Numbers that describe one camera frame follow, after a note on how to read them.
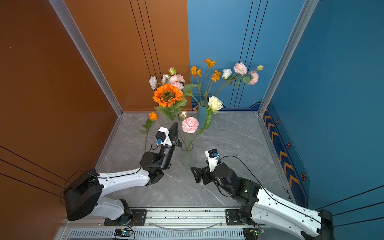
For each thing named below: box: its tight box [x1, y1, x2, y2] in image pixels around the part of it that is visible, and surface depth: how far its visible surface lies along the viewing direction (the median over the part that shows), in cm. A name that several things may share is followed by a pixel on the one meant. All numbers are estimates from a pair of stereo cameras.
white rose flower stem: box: [214, 68, 234, 97], surface depth 84 cm
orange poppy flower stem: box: [190, 58, 222, 103], surface depth 93 cm
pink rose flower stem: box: [214, 62, 264, 97], surface depth 82 cm
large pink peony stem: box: [169, 73, 185, 91], surface depth 71 cm
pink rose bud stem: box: [181, 111, 188, 120], surface depth 66 cm
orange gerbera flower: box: [152, 83, 184, 108], surface depth 53 cm
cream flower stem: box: [188, 96, 224, 150], surface depth 68 cm
